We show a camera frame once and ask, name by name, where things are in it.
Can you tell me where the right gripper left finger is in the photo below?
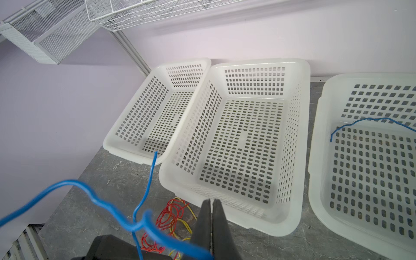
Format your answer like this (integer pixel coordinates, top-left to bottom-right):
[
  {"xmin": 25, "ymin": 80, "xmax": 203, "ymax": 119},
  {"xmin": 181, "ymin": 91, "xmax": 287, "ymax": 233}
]
[{"xmin": 190, "ymin": 199, "xmax": 212, "ymax": 260}]

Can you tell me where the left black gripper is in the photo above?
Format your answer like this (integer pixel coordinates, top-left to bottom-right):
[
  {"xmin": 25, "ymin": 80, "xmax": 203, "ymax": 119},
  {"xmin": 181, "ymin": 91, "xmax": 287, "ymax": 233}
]
[{"xmin": 71, "ymin": 233, "xmax": 173, "ymax": 260}]

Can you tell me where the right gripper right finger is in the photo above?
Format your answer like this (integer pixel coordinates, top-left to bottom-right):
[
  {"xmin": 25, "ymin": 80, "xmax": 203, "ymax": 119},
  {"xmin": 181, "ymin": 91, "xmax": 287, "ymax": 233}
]
[{"xmin": 212, "ymin": 199, "xmax": 242, "ymax": 260}]

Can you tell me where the yellow cable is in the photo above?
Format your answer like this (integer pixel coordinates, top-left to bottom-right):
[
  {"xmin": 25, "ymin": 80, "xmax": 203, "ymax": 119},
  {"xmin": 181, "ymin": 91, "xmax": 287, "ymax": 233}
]
[{"xmin": 167, "ymin": 196, "xmax": 198, "ymax": 260}]

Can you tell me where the red cable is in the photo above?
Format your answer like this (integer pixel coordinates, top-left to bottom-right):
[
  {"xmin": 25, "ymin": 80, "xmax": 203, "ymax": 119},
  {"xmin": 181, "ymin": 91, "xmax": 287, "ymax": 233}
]
[{"xmin": 140, "ymin": 198, "xmax": 192, "ymax": 254}]

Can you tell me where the middle white plastic basket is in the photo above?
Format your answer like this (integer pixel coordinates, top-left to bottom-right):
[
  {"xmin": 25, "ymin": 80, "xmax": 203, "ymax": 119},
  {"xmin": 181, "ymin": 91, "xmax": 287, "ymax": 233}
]
[{"xmin": 159, "ymin": 58, "xmax": 310, "ymax": 237}]

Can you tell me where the white plastic basket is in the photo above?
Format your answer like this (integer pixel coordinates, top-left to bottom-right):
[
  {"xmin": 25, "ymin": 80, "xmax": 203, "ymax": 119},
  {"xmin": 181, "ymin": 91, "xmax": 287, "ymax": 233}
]
[
  {"xmin": 308, "ymin": 73, "xmax": 416, "ymax": 260},
  {"xmin": 159, "ymin": 58, "xmax": 310, "ymax": 237},
  {"xmin": 103, "ymin": 58, "xmax": 212, "ymax": 165}
]

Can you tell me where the left white plastic basket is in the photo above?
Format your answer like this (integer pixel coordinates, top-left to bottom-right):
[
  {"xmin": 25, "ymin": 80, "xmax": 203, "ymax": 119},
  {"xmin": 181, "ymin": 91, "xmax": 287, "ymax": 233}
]
[{"xmin": 103, "ymin": 58, "xmax": 212, "ymax": 165}]

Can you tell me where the right white plastic basket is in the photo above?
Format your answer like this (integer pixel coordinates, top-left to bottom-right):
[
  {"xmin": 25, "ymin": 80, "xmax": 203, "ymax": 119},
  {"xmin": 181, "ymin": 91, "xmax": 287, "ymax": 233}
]
[{"xmin": 308, "ymin": 73, "xmax": 416, "ymax": 260}]

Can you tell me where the white vented cable duct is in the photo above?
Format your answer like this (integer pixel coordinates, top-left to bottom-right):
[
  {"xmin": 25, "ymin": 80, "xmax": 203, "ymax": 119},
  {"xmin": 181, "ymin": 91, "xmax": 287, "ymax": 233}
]
[{"xmin": 1, "ymin": 223, "xmax": 48, "ymax": 260}]

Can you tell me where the white mesh wall box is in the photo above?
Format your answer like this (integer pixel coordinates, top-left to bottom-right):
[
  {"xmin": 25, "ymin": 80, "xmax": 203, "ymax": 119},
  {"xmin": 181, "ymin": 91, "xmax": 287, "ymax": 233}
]
[{"xmin": 1, "ymin": 0, "xmax": 99, "ymax": 65}]

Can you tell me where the white wire wall shelf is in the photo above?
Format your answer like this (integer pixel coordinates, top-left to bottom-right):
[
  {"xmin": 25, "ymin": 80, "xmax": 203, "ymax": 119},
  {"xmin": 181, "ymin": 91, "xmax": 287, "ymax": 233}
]
[{"xmin": 85, "ymin": 0, "xmax": 235, "ymax": 32}]

